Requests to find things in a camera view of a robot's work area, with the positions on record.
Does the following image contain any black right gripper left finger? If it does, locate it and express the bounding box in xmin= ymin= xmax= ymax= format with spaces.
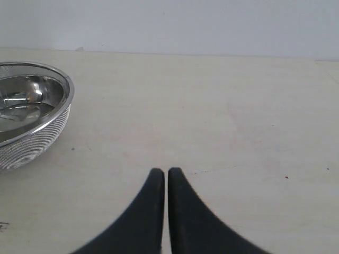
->
xmin=74 ymin=168 xmax=165 ymax=254

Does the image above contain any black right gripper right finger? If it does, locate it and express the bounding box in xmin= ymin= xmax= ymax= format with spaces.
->
xmin=167 ymin=168 xmax=267 ymax=253

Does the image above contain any small stainless steel bowl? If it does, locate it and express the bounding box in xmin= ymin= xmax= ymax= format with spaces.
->
xmin=1 ymin=75 xmax=66 ymax=132

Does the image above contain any steel mesh strainer basket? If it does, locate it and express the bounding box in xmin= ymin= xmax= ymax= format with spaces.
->
xmin=1 ymin=61 xmax=75 ymax=172

